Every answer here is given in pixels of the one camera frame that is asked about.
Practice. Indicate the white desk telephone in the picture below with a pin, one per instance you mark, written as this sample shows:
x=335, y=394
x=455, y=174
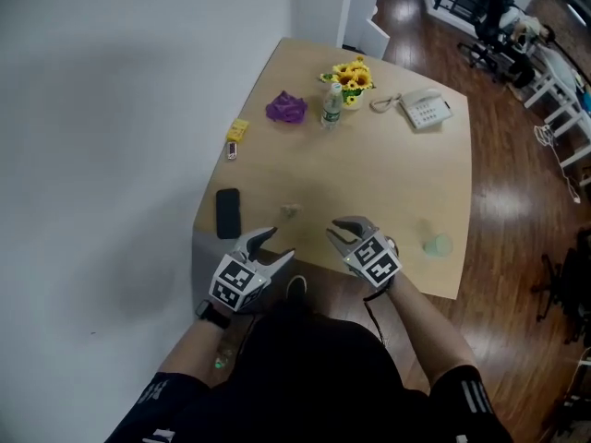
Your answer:
x=425, y=109

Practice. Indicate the black smartphone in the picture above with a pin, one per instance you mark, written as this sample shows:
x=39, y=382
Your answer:
x=228, y=213

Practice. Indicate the person's left forearm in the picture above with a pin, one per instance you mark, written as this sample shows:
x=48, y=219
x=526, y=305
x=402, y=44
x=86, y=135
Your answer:
x=194, y=351

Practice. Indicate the small crumpled brown lump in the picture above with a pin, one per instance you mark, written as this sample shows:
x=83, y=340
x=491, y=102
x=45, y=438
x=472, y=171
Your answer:
x=290, y=210

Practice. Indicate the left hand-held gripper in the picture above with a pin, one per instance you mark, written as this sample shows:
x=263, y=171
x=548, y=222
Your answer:
x=235, y=279

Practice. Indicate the black wristwatch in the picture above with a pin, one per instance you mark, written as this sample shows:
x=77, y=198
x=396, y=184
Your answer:
x=211, y=314

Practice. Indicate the yellow small box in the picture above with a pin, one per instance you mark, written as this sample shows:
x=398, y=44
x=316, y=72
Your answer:
x=237, y=129

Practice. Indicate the white desk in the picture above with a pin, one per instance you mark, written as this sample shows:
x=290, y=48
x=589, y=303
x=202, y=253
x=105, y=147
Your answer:
x=582, y=148
x=556, y=86

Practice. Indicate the potted yellow sunflowers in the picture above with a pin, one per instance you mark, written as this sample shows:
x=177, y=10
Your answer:
x=353, y=79

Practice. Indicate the person's right forearm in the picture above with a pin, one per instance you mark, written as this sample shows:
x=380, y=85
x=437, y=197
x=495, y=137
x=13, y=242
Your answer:
x=429, y=335

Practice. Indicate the person's black clothing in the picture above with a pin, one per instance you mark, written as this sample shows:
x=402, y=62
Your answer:
x=314, y=386

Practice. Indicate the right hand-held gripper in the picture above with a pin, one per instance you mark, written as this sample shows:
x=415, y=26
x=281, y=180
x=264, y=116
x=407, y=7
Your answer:
x=374, y=261

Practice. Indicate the clear plastic water bottle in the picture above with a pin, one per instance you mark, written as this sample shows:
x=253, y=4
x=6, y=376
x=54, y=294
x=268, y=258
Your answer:
x=332, y=109

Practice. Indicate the black shoe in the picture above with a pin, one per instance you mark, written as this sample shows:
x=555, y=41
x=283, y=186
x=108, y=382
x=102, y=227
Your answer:
x=296, y=288

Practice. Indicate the translucent green cup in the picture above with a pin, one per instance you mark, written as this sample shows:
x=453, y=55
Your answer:
x=437, y=246

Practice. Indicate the white partition wall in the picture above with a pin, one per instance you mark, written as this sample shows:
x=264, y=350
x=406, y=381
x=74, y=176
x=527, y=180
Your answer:
x=360, y=7

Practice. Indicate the crumpled purple bag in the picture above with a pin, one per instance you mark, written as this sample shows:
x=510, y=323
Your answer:
x=286, y=107

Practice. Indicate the black office chair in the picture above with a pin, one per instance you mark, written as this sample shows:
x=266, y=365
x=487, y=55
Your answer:
x=487, y=30
x=570, y=279

